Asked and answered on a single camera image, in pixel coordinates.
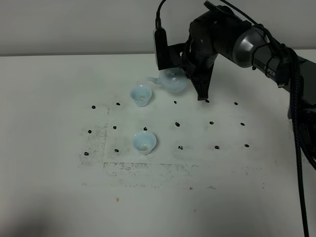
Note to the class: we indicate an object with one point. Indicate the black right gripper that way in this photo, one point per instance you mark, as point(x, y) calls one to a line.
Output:
point(209, 35)

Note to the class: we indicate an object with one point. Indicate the light blue porcelain teapot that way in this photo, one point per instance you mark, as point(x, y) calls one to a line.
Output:
point(173, 80)

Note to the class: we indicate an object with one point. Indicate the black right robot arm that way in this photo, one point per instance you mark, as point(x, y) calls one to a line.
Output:
point(260, 51)

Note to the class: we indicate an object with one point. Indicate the far light blue teacup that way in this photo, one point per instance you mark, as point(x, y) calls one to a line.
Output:
point(141, 95)

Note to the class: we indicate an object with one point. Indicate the light blue teacup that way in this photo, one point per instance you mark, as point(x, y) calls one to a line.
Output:
point(144, 142)
point(141, 95)

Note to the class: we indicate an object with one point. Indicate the near light blue teacup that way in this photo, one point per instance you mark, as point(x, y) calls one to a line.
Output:
point(144, 142)

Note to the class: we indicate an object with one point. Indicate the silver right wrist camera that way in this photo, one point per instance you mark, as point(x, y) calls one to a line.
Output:
point(161, 48)

